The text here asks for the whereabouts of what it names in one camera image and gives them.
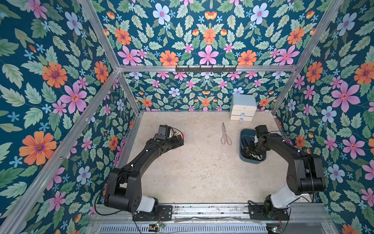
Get cream yellow scissors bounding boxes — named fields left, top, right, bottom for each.
left=246, top=153, right=263, bottom=161

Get pink scissors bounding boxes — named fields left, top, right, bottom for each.
left=221, top=123, right=232, bottom=145

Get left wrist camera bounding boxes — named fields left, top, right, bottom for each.
left=155, top=125, right=172, bottom=140

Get black yellow scissors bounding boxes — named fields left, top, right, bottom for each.
left=241, top=138, right=251, bottom=154

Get teal plastic storage box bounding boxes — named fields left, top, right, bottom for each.
left=239, top=129, right=266, bottom=164

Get white pink plush toy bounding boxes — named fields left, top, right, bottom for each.
left=170, top=127, right=185, bottom=139

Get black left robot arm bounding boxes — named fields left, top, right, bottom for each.
left=104, top=135, right=184, bottom=213

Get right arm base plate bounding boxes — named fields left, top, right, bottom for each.
left=248, top=203, right=289, bottom=221

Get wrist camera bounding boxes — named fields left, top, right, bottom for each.
left=155, top=125, right=172, bottom=140
left=255, top=125, right=269, bottom=138

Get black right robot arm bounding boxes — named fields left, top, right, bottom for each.
left=254, top=132, right=326, bottom=211

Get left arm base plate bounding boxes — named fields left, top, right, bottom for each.
left=132, top=205, right=173, bottom=222

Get black hook rail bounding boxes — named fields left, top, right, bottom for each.
left=175, top=65, right=237, bottom=73

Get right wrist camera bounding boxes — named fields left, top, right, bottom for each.
left=255, top=125, right=269, bottom=138

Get small white drawer cabinet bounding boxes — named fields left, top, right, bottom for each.
left=230, top=94, right=257, bottom=122

